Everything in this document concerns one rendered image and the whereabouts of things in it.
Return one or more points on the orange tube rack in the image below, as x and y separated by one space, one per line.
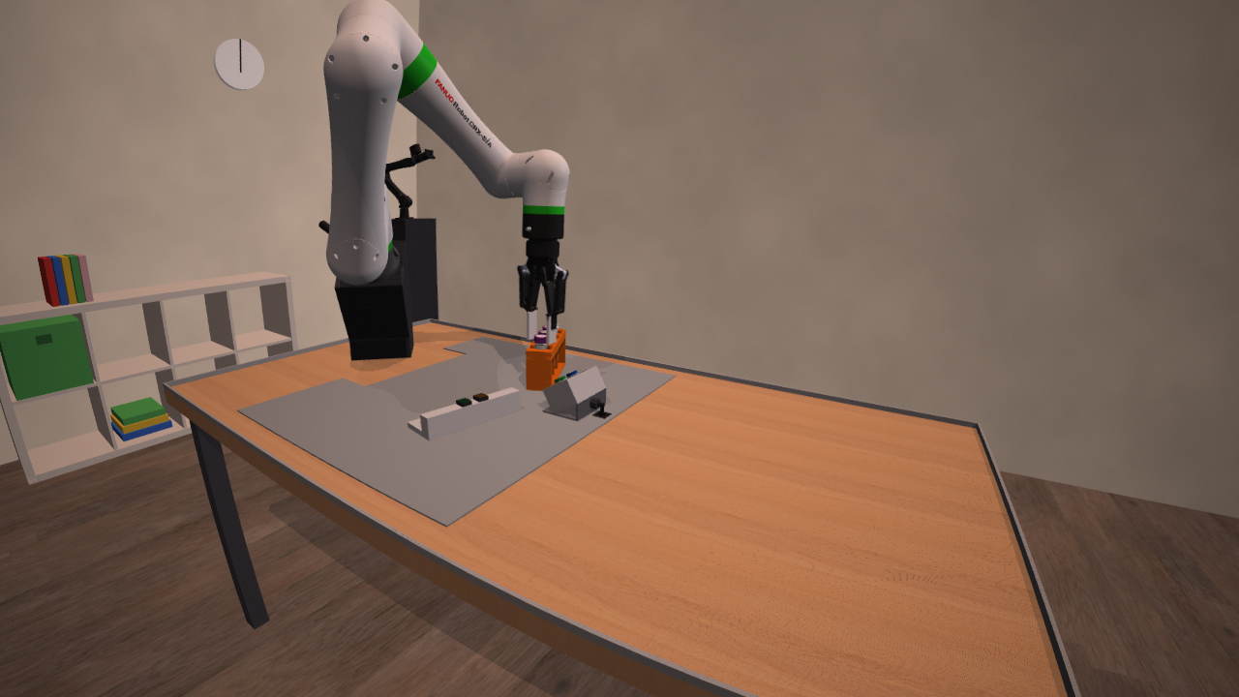
543 365

